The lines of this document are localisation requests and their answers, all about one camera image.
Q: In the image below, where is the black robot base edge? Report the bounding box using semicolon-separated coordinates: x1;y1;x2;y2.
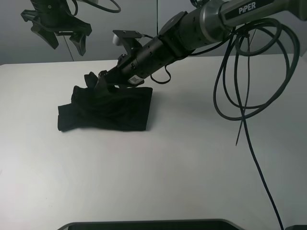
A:
60;219;242;230

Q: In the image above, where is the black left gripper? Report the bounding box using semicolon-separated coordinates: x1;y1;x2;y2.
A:
21;0;92;56

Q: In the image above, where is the right arm black cable bundle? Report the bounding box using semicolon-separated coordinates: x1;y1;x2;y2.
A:
150;19;300;230

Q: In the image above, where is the black printed t-shirt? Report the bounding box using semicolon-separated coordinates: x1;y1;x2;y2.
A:
57;72;153;132

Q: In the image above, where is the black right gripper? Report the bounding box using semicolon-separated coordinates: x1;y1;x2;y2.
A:
94;68;144;92

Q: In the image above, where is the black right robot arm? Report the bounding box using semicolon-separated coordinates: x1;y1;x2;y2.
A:
94;0;307;93

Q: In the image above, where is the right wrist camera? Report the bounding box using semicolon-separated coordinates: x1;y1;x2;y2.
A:
113;30;142;55

